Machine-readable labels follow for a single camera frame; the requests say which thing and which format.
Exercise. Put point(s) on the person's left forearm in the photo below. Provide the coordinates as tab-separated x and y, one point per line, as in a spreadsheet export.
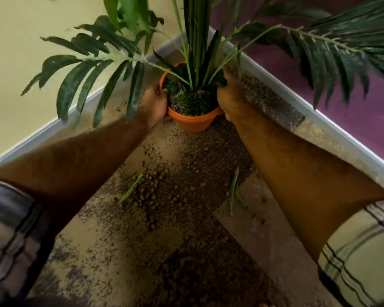
67	169

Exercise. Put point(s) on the person's right forearm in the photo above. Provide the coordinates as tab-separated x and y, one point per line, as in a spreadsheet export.
300	179

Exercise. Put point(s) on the brown pebbles pile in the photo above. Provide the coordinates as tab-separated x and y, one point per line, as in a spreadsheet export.
147	196

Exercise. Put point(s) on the slim green leaf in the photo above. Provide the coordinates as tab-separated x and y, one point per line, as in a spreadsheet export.
131	188

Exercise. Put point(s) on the white baseboard under purple wall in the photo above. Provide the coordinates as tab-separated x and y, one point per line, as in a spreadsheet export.
323	119

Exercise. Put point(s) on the green artificial palm plant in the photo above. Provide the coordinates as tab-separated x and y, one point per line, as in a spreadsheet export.
193	121

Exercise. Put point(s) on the person's right hand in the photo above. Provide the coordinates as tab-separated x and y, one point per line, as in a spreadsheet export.
232	97

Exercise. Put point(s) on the white baseboard under yellow wall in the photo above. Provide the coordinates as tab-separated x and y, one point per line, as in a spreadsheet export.
51	127

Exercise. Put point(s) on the person's left hand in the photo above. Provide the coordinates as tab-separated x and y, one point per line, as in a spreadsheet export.
153	107

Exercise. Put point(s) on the long green leaf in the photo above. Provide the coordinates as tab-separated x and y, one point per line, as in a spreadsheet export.
233	191

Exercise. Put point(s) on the plaid shirt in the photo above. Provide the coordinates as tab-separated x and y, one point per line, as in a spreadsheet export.
361	252

